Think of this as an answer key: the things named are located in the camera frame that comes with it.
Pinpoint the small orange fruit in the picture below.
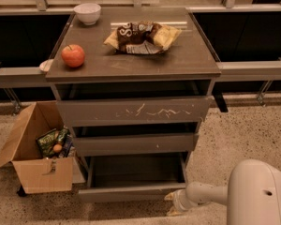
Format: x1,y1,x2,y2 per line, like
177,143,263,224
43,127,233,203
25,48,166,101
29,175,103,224
53,144,63,153

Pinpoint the white ceramic bowl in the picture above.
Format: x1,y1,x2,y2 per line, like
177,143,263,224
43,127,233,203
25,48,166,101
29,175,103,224
73,3,101,25

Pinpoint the red apple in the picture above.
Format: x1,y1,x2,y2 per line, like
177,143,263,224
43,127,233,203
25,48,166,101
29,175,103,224
61,44,85,68

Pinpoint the green snack bag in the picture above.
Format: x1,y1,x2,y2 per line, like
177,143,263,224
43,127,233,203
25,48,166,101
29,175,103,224
36,127,68,158

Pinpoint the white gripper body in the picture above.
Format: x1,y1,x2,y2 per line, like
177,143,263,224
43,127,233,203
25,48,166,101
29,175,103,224
172,189,196,212

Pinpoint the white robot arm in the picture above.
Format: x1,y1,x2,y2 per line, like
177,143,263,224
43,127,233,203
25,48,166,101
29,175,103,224
165,159,281,225

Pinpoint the grey top drawer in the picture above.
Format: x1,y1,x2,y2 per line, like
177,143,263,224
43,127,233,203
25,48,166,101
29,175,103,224
56,97,210,127

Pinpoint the grey bottom drawer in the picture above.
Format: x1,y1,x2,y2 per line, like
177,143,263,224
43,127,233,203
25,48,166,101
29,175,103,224
79,153,186,203

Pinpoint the grey middle drawer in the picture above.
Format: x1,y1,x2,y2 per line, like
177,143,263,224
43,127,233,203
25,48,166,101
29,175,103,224
74,122,199,157

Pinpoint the grey drawer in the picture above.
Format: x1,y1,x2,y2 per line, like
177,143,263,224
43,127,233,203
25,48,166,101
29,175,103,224
56,97,210,127
74,122,199,157
79,153,186,203

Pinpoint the grey metal rail bench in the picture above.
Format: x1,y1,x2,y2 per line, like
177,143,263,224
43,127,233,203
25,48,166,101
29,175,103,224
0,60,281,88

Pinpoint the small white round object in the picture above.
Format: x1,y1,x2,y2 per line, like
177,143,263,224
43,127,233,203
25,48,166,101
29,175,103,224
39,59,53,72

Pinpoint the cardboard box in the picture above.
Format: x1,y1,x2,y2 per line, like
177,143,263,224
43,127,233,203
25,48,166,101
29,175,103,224
0,101,73,194

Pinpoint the grey drawer cabinet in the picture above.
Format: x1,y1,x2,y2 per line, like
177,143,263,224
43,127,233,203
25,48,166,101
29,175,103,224
45,7,222,204

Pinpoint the brown yellow chip bag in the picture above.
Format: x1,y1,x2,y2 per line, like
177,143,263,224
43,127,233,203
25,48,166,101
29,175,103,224
104,21,182,54

